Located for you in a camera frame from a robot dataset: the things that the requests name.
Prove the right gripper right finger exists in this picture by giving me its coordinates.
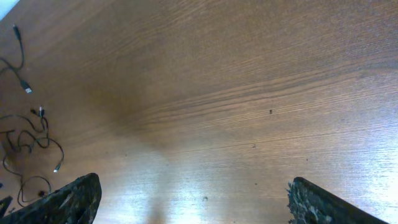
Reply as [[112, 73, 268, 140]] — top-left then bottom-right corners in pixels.
[[286, 177, 387, 224]]

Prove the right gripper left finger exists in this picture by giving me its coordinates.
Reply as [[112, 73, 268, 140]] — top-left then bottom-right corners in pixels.
[[1, 173, 102, 224]]

